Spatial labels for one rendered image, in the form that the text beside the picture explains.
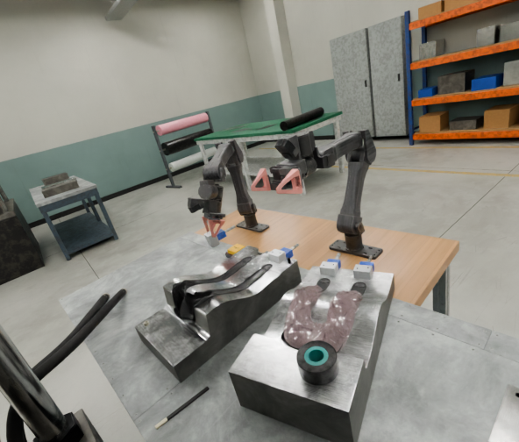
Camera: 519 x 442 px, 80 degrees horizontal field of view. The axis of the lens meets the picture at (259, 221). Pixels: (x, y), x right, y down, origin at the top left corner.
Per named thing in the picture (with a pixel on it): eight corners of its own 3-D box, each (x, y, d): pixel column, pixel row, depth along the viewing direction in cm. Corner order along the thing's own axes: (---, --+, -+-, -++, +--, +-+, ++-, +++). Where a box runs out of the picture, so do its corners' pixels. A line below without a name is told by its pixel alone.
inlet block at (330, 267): (333, 260, 113) (331, 246, 110) (347, 260, 110) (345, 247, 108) (321, 281, 103) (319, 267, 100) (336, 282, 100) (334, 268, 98)
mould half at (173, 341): (253, 263, 128) (245, 235, 123) (302, 281, 109) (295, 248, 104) (141, 340, 100) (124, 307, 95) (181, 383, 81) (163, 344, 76)
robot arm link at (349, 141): (323, 152, 92) (373, 125, 109) (300, 152, 98) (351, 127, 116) (330, 190, 96) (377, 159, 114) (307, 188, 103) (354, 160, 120)
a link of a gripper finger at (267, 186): (260, 178, 81) (283, 166, 87) (243, 176, 87) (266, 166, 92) (266, 202, 84) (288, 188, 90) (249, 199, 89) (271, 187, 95)
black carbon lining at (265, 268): (248, 260, 118) (242, 238, 114) (278, 271, 106) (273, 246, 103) (167, 314, 98) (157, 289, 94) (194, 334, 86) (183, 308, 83)
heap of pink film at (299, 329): (309, 286, 96) (305, 265, 93) (368, 294, 87) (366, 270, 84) (272, 349, 77) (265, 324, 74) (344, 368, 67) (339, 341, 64)
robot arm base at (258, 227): (257, 218, 152) (266, 212, 156) (231, 213, 166) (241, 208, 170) (260, 232, 155) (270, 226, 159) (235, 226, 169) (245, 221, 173)
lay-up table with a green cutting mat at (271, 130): (250, 167, 658) (238, 118, 619) (349, 171, 482) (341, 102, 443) (206, 186, 594) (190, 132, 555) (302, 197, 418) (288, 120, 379)
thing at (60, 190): (93, 216, 581) (70, 168, 547) (120, 238, 435) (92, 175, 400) (52, 231, 546) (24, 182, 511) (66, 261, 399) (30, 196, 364)
